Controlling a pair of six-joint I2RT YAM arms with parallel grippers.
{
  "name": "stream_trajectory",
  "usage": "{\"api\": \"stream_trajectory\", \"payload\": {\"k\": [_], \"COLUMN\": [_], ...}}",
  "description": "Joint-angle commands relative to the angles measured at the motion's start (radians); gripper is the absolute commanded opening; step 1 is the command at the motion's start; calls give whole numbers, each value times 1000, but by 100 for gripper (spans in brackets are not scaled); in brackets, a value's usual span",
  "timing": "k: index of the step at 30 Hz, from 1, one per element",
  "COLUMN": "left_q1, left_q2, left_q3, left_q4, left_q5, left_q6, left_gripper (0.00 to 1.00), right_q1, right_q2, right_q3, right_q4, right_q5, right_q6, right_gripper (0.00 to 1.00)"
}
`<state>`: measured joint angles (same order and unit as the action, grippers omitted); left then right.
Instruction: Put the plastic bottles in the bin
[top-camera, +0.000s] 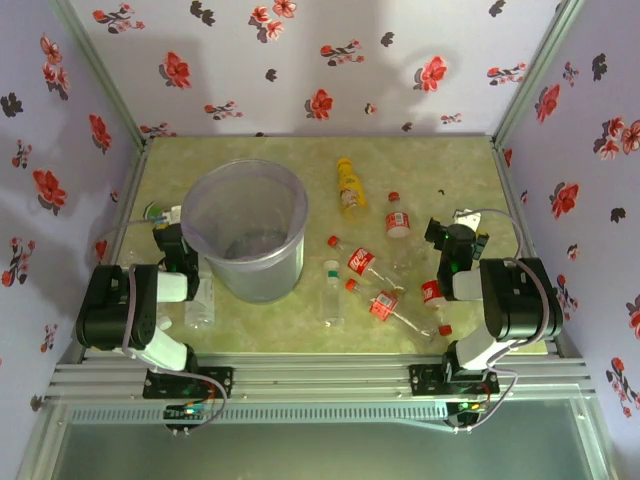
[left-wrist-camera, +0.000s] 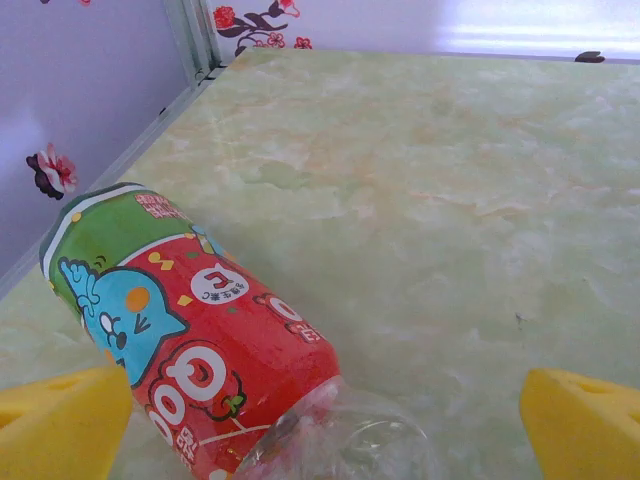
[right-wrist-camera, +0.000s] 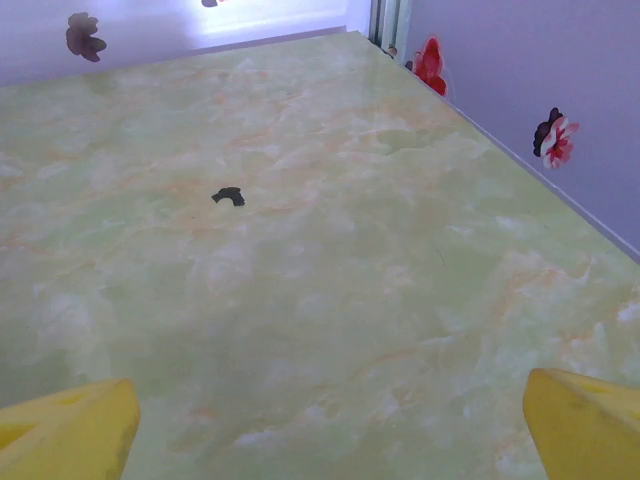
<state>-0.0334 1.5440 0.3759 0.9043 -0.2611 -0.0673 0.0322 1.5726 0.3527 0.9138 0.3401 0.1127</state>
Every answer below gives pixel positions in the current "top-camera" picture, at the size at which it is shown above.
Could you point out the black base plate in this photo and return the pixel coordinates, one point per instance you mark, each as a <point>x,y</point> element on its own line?
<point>425,380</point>
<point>220,382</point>

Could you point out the clear bottle green label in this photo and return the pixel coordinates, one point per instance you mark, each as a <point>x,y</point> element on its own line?
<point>332,300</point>

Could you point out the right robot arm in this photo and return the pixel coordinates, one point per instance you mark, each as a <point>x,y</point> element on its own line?
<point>515,300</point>

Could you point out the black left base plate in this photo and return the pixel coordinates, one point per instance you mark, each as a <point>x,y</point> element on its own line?
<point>220,382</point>

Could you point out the clear bottle red print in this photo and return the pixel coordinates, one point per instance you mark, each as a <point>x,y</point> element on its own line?
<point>201,310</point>

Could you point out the right circuit board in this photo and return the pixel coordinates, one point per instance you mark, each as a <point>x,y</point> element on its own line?
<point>467,407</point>

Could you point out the yellow plastic bottle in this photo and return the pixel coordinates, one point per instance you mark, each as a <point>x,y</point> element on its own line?
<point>350,195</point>

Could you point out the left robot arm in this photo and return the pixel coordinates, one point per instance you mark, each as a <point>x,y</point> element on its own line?
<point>110,310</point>

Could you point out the clear bottle white cap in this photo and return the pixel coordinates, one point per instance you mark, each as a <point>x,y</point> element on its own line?
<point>164,323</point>

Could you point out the clear cola bottle red label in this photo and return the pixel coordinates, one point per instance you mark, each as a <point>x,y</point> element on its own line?
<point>431,292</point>
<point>361,261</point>
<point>397,223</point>
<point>383,305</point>

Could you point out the left circuit board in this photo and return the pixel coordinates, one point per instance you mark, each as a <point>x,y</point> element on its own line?
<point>187,412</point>

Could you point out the circuit board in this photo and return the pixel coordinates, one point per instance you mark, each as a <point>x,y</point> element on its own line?
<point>467,407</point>
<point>187,412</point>

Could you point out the bottle with green blue label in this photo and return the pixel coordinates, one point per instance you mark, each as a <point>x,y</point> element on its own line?
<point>152,209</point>

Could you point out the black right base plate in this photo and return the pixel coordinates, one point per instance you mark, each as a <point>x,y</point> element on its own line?
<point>425,380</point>

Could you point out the aluminium frame rail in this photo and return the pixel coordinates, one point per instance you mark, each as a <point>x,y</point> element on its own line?
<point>320,375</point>

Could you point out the aluminium corner post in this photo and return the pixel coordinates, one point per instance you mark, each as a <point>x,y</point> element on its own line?
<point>103,70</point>
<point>536,70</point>

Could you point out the aluminium side rail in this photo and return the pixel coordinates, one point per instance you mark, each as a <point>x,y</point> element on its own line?
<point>131,190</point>

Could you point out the translucent plastic bin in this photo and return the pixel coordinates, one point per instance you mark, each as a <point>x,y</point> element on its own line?
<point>260,280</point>

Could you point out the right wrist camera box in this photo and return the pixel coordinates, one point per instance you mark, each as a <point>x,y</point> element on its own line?
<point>467,218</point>

